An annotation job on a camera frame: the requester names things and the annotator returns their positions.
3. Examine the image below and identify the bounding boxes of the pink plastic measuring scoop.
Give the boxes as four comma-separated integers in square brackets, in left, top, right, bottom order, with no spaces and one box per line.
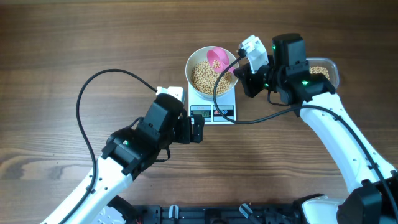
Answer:
[205,46,236,73]

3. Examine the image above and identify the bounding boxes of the soybeans pile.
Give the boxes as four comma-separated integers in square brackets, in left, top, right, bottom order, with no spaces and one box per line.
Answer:
[309,66,330,80]

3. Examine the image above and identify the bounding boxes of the white digital kitchen scale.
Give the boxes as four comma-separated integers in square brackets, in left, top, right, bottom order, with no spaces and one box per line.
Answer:
[188,85,236,124]

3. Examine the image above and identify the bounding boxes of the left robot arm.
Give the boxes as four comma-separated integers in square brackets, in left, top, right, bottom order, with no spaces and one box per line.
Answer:
[44,93,205,223]

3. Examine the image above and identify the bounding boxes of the white bowl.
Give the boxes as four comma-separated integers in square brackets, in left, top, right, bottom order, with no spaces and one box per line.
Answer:
[185,45,241,101]

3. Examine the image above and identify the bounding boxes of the clear plastic container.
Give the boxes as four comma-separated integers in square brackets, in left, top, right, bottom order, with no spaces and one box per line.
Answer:
[307,57,340,89]

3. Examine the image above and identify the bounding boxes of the soybeans in white bowl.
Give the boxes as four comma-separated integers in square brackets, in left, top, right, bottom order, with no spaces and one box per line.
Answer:
[191,60,232,95]

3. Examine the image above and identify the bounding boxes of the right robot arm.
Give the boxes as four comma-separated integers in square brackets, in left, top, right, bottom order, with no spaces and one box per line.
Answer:
[234,33,397,223]

